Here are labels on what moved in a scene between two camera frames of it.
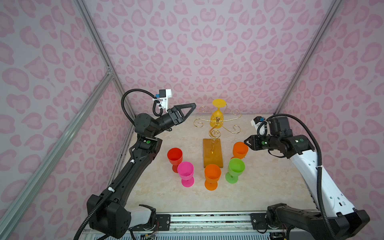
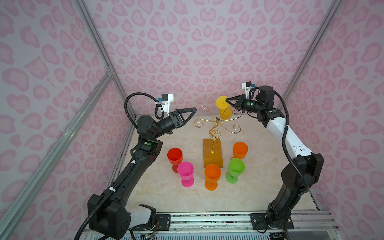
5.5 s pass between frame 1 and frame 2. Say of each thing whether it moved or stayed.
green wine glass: stayed
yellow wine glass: moved
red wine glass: stayed
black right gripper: moved
